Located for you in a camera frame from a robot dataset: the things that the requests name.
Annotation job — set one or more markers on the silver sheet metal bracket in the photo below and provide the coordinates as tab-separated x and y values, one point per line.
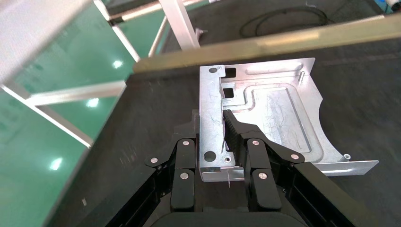
275	109

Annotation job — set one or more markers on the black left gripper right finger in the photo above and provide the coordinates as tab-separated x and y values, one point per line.
260	163

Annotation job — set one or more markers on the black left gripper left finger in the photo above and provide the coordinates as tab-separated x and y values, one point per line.
184	156

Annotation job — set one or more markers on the brass table edge strip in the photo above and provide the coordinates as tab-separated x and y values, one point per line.
282	40

